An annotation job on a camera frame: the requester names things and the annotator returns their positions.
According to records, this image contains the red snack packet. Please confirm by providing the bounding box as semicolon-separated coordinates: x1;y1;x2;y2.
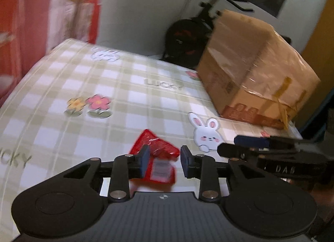
129;129;180;185

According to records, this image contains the brown cardboard box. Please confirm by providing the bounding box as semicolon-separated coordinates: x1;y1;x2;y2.
196;10;320;129

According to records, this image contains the checked bunny tablecloth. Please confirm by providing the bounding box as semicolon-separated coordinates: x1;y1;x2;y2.
0;38;304;242

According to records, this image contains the black exercise bike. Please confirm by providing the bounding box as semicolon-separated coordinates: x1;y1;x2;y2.
161;0;254;69

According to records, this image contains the printed red backdrop cloth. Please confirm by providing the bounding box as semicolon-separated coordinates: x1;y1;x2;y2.
1;0;102;103

